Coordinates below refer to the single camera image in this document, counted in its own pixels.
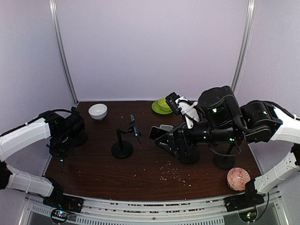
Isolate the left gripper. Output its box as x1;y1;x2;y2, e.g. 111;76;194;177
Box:
49;132;74;157

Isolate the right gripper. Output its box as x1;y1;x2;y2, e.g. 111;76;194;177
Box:
155;119;240;158

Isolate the black phone stand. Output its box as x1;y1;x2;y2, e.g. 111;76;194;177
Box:
73;131;88;147
111;128;134;159

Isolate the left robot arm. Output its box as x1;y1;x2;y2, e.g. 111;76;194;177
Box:
0;107;88;208

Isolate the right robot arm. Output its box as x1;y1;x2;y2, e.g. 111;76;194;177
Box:
150;86;300;207

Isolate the white folding phone stand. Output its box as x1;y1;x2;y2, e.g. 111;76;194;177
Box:
159;124;173;132

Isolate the white phone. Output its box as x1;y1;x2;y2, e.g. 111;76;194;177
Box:
149;126;168;140

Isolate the black stand right centre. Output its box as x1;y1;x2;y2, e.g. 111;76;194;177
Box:
178;148;200;165

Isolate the teal phone middle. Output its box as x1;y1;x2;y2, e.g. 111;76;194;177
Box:
130;114;142;144

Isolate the far right black stand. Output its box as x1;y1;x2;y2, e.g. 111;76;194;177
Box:
213;144;235;170

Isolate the green plate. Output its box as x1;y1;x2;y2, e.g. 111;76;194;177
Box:
151;101;172;115

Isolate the green bowl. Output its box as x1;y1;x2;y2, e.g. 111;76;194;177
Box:
157;97;170;110

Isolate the white bowl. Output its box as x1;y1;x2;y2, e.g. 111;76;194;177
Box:
88;104;108;120

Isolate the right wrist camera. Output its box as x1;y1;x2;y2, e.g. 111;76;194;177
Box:
165;92;180;116

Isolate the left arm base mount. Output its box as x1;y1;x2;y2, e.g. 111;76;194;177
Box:
42;195;84;225

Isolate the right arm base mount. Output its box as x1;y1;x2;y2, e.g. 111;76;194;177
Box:
224;194;264;224

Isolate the left aluminium frame post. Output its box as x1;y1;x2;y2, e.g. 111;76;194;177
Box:
49;0;79;105

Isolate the aluminium frame post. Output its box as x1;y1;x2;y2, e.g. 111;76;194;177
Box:
49;0;79;105
231;0;257;95

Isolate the right aluminium frame post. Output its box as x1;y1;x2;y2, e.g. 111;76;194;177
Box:
231;0;257;95

